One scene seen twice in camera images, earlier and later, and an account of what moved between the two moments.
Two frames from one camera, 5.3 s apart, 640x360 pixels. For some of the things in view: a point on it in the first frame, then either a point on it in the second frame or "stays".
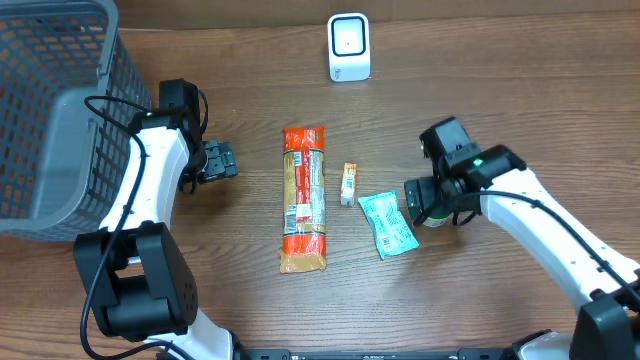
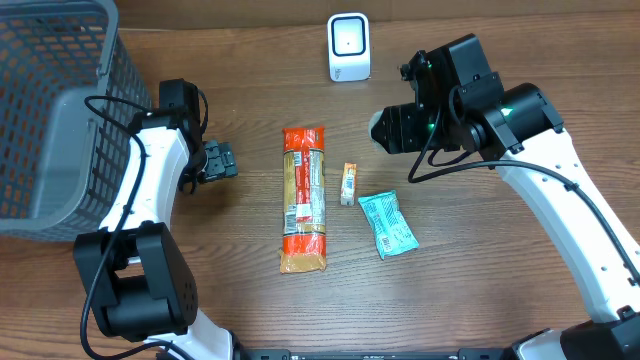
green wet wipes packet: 393,233 stays
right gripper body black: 428,192 -> 414,121
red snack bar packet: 304,201 stays
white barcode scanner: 349,46 stays
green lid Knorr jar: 436,222 -> 371,123
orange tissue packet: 348,184 stays
